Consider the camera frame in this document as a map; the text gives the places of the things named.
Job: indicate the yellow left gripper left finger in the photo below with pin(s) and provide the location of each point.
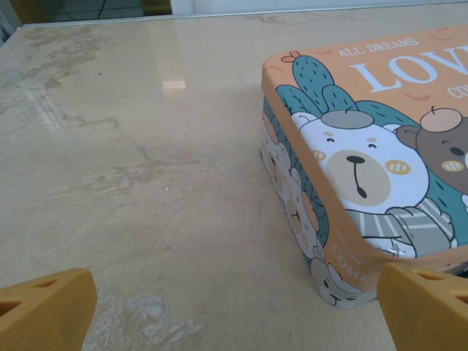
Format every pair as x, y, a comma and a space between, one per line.
47, 314

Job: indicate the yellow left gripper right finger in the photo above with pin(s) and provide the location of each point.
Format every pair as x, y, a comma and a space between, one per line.
431, 314

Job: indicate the orange cartoon bear tin box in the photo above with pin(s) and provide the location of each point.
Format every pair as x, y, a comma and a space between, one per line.
365, 164

